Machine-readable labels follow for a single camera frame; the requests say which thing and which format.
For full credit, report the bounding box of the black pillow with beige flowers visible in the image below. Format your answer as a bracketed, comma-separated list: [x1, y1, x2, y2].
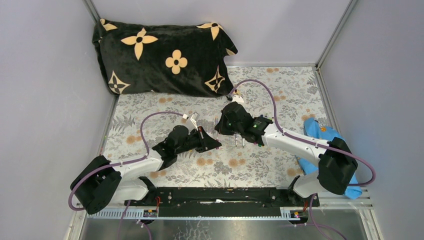
[91, 18, 238, 98]

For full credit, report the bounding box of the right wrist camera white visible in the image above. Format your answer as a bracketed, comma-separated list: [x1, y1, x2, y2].
[231, 94, 245, 104]

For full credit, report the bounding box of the floral table mat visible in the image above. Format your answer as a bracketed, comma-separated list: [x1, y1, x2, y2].
[103, 66, 329, 187]

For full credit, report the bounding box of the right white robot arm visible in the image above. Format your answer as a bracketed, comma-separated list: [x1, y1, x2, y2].
[214, 102, 358, 206]

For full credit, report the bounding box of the blue cloth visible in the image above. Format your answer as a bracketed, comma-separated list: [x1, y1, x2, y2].
[298, 117, 363, 199]

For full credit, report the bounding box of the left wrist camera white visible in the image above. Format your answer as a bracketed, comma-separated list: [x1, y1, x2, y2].
[187, 112, 199, 129]

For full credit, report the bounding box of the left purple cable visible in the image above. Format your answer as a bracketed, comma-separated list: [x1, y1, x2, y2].
[67, 111, 190, 212]

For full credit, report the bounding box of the magenta cap marker pen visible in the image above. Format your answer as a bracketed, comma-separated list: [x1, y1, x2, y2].
[214, 116, 220, 150]

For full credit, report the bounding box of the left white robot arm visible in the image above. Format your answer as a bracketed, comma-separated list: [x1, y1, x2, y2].
[70, 125, 222, 214]

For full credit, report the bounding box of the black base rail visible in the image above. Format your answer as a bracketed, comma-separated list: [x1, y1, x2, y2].
[126, 177, 320, 218]

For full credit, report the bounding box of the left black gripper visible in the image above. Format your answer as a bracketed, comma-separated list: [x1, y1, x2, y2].
[175, 127, 222, 156]

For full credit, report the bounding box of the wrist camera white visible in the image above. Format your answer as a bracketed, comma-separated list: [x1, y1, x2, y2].
[187, 112, 199, 129]
[231, 94, 245, 104]

